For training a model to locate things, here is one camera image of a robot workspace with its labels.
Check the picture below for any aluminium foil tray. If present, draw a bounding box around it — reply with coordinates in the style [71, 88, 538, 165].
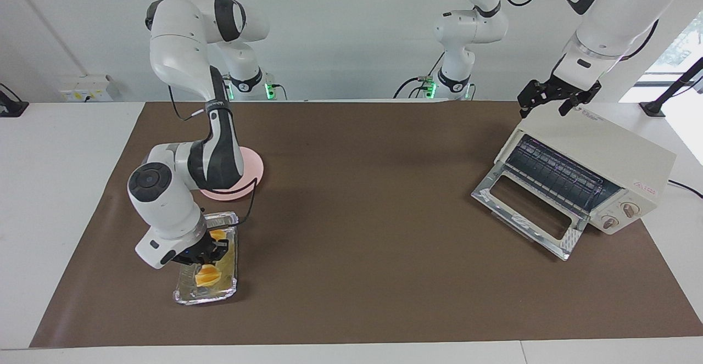
[173, 211, 240, 306]

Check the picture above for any glass oven door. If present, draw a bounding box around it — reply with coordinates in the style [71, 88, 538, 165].
[471, 167, 589, 261]

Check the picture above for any black oven power cable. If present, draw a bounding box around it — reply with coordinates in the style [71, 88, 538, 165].
[667, 179, 703, 199]

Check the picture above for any cream toaster oven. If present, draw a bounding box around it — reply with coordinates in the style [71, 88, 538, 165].
[494, 103, 677, 236]

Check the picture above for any pink round plate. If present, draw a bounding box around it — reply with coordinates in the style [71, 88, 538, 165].
[199, 147, 265, 201]

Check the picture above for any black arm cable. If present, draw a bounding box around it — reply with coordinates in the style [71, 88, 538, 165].
[496, 0, 660, 61]
[166, 83, 259, 228]

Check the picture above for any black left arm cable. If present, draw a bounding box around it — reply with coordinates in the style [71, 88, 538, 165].
[496, 0, 660, 61]

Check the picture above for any yellow sliced bread loaf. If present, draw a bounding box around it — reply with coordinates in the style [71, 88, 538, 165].
[195, 229, 227, 288]

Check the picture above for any black table clamp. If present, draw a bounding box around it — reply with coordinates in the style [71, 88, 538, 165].
[0, 82, 30, 118]

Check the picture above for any black camera stand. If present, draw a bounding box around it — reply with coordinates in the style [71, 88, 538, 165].
[639, 57, 703, 117]

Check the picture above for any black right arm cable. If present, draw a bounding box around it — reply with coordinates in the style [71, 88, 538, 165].
[166, 83, 259, 228]

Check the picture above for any brown table mat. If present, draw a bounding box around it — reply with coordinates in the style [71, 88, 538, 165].
[29, 100, 703, 348]

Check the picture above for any bright window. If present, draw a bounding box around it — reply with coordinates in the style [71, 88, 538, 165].
[645, 12, 703, 87]

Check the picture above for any white wall socket box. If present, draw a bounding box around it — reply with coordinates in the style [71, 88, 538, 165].
[58, 75, 116, 102]

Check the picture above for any metal oven rack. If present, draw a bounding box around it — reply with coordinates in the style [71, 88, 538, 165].
[504, 135, 621, 215]

